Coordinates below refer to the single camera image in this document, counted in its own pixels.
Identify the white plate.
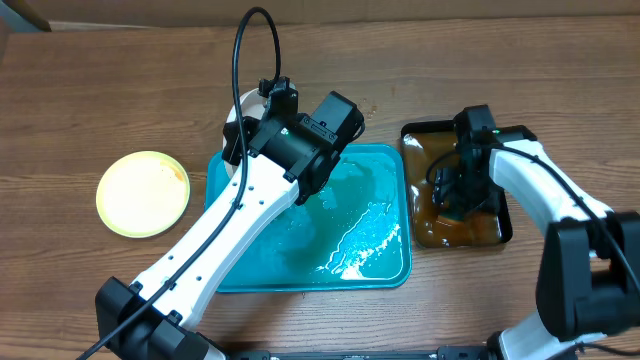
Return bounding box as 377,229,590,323
222,83,299,183

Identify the teal and yellow sponge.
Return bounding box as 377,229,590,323
437,210,465,223

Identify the dark chair part background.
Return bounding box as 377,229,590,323
1,0,51,33

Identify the teal plastic tray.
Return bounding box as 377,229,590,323
218,144,412,293

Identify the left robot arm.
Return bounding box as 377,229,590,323
95,77,364,359

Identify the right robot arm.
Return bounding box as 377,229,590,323
426,105,639,359

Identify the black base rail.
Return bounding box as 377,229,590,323
227,346,502,360

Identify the black tray with brown water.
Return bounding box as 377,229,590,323
400,120,513,248

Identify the yellow-green plate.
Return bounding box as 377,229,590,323
96,151,191,239

